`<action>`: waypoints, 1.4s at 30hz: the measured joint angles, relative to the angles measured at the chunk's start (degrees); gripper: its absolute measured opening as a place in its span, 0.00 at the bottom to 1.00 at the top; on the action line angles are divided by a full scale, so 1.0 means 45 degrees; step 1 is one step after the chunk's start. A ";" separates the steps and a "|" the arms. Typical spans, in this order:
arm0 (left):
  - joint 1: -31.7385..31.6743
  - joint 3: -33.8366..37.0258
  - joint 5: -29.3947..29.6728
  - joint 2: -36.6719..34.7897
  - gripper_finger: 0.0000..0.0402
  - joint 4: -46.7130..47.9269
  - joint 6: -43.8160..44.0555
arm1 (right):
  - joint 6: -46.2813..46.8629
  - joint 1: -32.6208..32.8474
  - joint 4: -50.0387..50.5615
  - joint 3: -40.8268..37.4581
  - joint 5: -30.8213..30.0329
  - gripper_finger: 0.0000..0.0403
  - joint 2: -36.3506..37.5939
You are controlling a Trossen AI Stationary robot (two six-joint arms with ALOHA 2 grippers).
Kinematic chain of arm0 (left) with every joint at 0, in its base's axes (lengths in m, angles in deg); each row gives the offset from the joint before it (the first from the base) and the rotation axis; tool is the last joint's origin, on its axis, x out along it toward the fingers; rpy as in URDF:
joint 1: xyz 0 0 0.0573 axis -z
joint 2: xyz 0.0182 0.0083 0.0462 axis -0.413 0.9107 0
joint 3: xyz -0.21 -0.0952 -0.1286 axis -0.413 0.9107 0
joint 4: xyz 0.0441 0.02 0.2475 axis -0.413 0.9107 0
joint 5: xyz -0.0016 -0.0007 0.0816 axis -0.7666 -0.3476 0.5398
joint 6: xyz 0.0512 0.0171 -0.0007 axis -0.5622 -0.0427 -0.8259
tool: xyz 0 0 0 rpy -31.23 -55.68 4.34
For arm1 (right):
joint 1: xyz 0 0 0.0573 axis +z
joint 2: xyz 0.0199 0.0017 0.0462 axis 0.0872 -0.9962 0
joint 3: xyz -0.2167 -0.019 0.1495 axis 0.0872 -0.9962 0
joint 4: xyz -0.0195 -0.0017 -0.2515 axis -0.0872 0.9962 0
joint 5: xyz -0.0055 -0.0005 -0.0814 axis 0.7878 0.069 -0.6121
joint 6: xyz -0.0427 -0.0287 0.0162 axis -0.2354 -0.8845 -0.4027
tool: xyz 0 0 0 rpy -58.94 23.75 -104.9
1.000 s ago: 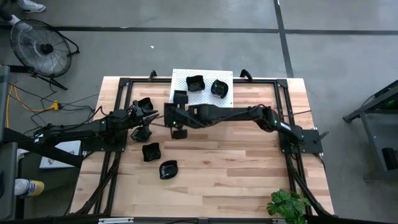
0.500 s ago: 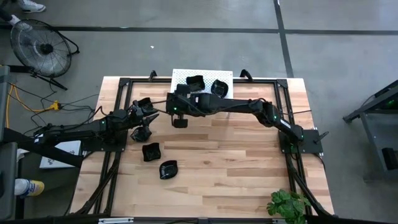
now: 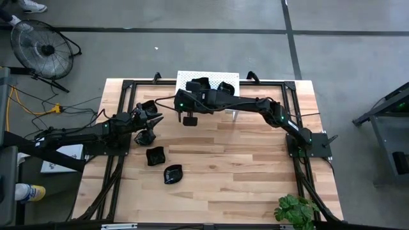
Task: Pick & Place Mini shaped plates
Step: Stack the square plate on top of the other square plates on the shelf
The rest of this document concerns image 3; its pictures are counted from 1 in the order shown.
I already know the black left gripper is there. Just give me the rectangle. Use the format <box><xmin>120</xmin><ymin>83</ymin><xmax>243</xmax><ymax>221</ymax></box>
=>
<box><xmin>129</xmin><ymin>103</ymin><xmax>164</xmax><ymax>132</ymax></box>

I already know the black wavy square mini plate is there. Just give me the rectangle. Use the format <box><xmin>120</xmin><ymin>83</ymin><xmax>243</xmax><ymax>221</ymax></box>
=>
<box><xmin>146</xmin><ymin>146</ymin><xmax>166</xmax><ymax>167</ymax></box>
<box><xmin>190</xmin><ymin>77</ymin><xmax>212</xmax><ymax>93</ymax></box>
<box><xmin>140</xmin><ymin>99</ymin><xmax>160</xmax><ymax>116</ymax></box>

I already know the black round wavy mini plate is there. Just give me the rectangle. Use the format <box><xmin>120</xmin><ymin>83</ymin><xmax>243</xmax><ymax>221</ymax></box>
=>
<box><xmin>133</xmin><ymin>129</ymin><xmax>157</xmax><ymax>146</ymax></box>
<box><xmin>217</xmin><ymin>80</ymin><xmax>236</xmax><ymax>96</ymax></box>
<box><xmin>163</xmin><ymin>164</ymin><xmax>184</xmax><ymax>185</ymax></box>

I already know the white perforated metal shelf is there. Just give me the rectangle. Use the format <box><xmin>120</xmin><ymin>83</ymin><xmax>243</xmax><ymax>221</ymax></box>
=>
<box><xmin>175</xmin><ymin>70</ymin><xmax>241</xmax><ymax>122</ymax></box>

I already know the white printed carton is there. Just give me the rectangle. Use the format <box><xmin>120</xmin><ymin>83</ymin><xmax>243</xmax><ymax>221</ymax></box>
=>
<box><xmin>40</xmin><ymin>143</ymin><xmax>84</xmax><ymax>174</ymax></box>

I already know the black diagonal strut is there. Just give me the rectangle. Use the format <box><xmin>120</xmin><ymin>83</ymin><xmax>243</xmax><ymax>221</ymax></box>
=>
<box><xmin>0</xmin><ymin>130</ymin><xmax>87</xmax><ymax>173</ymax></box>

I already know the black floor fan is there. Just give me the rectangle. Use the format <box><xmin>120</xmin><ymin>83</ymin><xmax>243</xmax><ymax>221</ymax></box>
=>
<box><xmin>10</xmin><ymin>19</ymin><xmax>82</xmax><ymax>93</ymax></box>

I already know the white yellow spray bottle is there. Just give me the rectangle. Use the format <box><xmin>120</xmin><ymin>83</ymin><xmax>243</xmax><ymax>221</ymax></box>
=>
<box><xmin>14</xmin><ymin>183</ymin><xmax>46</xmax><ymax>204</ymax></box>

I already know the green potted plant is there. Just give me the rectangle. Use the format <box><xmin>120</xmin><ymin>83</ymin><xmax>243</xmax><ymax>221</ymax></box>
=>
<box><xmin>274</xmin><ymin>194</ymin><xmax>320</xmax><ymax>230</ymax></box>

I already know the person's white shoe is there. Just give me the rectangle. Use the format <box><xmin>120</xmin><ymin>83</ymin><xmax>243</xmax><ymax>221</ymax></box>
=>
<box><xmin>8</xmin><ymin>14</ymin><xmax>35</xmax><ymax>33</ymax></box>
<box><xmin>17</xmin><ymin>0</ymin><xmax>48</xmax><ymax>14</ymax></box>

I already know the grey metal workbench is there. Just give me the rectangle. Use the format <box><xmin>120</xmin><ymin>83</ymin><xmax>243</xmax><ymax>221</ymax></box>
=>
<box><xmin>352</xmin><ymin>81</ymin><xmax>409</xmax><ymax>187</ymax></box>

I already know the black box on workbench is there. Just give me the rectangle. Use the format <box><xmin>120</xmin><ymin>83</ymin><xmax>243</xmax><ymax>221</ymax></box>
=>
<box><xmin>392</xmin><ymin>151</ymin><xmax>409</xmax><ymax>176</ymax></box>

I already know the black aluminium table frame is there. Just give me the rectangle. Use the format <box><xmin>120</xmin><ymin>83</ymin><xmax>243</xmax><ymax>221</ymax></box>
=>
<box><xmin>72</xmin><ymin>79</ymin><xmax>344</xmax><ymax>223</ymax></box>

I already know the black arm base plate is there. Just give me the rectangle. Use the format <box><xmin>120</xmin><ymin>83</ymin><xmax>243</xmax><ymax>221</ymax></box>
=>
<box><xmin>286</xmin><ymin>132</ymin><xmax>333</xmax><ymax>158</ymax></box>
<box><xmin>84</xmin><ymin>132</ymin><xmax>132</xmax><ymax>157</ymax></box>

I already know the black floor cable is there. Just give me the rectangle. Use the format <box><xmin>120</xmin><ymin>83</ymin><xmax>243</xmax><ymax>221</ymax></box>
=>
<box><xmin>60</xmin><ymin>95</ymin><xmax>103</xmax><ymax>111</ymax></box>

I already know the black front rail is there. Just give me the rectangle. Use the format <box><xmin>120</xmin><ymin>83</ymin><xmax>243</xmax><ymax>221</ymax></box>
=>
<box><xmin>0</xmin><ymin>220</ymin><xmax>409</xmax><ymax>230</ymax></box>

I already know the yellow floor cable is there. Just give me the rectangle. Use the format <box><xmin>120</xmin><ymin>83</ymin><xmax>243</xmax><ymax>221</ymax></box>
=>
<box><xmin>5</xmin><ymin>86</ymin><xmax>61</xmax><ymax>132</ymax></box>

